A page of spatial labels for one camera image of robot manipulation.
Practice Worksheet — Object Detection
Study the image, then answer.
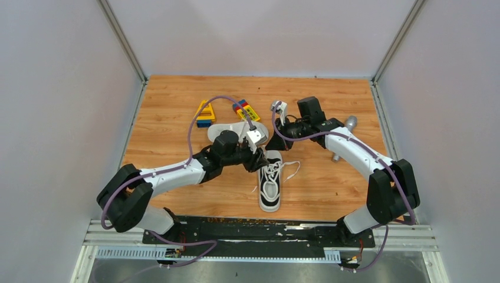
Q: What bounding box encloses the colourful toy block stack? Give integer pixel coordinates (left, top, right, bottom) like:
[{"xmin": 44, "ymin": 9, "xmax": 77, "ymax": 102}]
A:
[{"xmin": 232, "ymin": 100, "xmax": 261, "ymax": 121}]

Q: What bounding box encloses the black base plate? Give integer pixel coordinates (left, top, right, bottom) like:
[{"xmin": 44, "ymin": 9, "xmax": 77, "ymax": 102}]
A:
[{"xmin": 166, "ymin": 216, "xmax": 376, "ymax": 258}]

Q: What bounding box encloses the aluminium frame rail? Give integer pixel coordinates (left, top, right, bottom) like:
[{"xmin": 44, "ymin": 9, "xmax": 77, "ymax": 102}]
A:
[{"xmin": 83, "ymin": 219, "xmax": 119, "ymax": 245}]

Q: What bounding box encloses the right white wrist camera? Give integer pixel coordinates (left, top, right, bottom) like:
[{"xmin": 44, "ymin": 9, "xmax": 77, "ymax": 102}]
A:
[{"xmin": 270, "ymin": 100, "xmax": 288, "ymax": 126}]

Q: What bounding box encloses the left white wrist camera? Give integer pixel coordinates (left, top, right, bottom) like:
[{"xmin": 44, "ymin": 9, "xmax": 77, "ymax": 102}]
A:
[{"xmin": 244, "ymin": 126, "xmax": 269, "ymax": 153}]

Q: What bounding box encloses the grey metal cylinder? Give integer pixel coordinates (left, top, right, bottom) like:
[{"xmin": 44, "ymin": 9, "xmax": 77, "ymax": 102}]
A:
[{"xmin": 331, "ymin": 115, "xmax": 358, "ymax": 163}]

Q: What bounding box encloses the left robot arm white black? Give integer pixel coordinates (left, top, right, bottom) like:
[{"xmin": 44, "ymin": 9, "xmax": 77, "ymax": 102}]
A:
[{"xmin": 97, "ymin": 129, "xmax": 268, "ymax": 243}]

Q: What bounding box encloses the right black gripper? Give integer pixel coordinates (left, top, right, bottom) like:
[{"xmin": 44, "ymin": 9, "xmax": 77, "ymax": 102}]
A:
[{"xmin": 266, "ymin": 116, "xmax": 310, "ymax": 152}]

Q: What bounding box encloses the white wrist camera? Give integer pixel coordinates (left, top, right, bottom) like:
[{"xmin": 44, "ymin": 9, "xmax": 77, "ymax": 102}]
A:
[
  {"xmin": 270, "ymin": 100, "xmax": 288, "ymax": 126},
  {"xmin": 244, "ymin": 126, "xmax": 269, "ymax": 153}
]

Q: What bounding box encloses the white shoe upside down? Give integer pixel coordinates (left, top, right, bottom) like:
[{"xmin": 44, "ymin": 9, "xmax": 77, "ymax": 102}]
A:
[{"xmin": 207, "ymin": 120, "xmax": 269, "ymax": 143}]

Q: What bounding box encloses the white slotted cable duct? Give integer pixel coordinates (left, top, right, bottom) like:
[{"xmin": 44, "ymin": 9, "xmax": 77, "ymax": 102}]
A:
[{"xmin": 96, "ymin": 246, "xmax": 341, "ymax": 263}]

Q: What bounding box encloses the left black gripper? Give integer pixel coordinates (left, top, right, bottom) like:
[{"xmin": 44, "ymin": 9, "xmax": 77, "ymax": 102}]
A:
[{"xmin": 221, "ymin": 139, "xmax": 270, "ymax": 173}]

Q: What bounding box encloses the yellow triangle toy block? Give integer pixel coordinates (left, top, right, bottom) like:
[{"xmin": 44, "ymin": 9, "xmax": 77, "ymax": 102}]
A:
[{"xmin": 196, "ymin": 100, "xmax": 216, "ymax": 128}]

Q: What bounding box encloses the black white sneaker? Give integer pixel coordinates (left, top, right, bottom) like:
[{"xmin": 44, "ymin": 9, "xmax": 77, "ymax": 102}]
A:
[{"xmin": 258, "ymin": 150, "xmax": 284, "ymax": 213}]

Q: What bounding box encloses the white shoelace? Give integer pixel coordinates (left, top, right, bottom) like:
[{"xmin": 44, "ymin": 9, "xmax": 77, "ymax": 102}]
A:
[{"xmin": 257, "ymin": 161, "xmax": 301, "ymax": 196}]

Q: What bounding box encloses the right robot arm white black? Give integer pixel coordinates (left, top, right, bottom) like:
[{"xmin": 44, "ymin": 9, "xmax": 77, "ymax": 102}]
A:
[{"xmin": 266, "ymin": 97, "xmax": 420, "ymax": 246}]

